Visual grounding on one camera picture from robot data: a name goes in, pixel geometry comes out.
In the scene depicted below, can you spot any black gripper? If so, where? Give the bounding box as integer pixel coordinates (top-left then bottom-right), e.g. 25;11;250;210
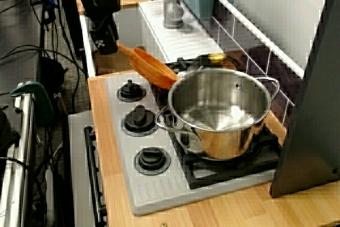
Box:
89;21;120;55

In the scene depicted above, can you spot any orange toy frying pan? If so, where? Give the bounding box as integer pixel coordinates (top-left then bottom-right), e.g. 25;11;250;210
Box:
116;43;179;90

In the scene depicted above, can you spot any brown lid with yellow knob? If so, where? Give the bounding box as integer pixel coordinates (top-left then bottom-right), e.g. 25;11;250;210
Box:
196;53;240;72

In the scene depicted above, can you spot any white toy sink basin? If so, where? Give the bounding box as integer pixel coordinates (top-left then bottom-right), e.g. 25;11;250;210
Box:
79;0;224;79

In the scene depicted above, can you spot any brown cardboard sheet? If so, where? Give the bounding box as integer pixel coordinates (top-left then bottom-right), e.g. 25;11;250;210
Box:
92;48;140;75

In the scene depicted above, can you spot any black upright bar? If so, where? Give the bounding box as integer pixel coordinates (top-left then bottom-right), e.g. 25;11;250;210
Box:
57;0;86;60

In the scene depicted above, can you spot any black stove knob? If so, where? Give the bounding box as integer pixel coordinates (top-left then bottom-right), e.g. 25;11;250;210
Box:
121;104;159;138
116;80;146;103
133;147;172;176

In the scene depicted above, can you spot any grey toy faucet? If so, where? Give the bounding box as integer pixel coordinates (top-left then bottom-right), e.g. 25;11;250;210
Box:
161;0;184;29

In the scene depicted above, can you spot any black equipment base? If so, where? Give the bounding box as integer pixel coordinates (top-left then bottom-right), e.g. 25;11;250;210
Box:
39;56;66;89

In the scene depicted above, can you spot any green clamp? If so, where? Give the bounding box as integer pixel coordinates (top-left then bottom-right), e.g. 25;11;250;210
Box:
10;82;55;125

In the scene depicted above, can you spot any grey toy oven door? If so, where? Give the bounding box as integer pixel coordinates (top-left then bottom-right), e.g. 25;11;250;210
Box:
67;111;107;227

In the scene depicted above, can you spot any black device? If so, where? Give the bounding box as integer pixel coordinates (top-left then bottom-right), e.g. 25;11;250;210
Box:
0;107;21;156

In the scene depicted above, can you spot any stainless steel pot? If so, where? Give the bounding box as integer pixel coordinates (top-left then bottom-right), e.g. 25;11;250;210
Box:
155;69;280;162

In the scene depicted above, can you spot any grey toy stove plate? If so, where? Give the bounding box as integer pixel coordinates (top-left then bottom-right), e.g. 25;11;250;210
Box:
103;71;277;216

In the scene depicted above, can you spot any black burner grate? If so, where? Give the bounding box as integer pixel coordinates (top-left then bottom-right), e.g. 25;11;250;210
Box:
150;56;282;190

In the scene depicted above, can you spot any wooden toy kitchen countertop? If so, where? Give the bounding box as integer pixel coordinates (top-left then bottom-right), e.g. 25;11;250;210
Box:
87;51;340;227

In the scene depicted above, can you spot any dark grey panel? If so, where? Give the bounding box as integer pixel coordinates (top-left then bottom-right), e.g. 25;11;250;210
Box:
269;0;340;198

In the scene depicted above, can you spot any aluminium frame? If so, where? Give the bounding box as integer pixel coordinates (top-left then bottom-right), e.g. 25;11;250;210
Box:
0;83;35;227

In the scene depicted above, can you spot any black oven door handle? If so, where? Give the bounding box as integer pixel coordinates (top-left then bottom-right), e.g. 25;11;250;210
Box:
83;126;107;225

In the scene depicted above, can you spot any dark tiled backsplash white rail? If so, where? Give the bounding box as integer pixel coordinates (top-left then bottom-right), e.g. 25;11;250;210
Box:
212;0;305;129

